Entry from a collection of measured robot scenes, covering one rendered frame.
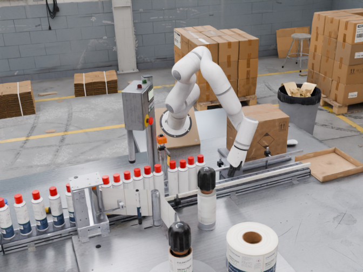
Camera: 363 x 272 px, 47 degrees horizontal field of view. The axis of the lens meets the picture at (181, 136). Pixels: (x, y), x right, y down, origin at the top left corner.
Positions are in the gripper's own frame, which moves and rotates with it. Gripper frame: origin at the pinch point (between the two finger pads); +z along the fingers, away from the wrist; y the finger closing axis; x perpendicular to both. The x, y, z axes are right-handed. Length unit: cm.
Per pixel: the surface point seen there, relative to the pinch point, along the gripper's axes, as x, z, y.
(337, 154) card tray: 78, -17, -9
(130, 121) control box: -62, -19, -3
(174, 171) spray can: -34.1, 1.8, 1.7
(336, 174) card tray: 59, -12, 13
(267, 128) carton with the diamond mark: 26.5, -22.8, -18.4
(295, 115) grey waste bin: 164, -2, -155
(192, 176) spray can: -23.7, 3.5, 1.7
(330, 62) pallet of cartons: 264, -58, -243
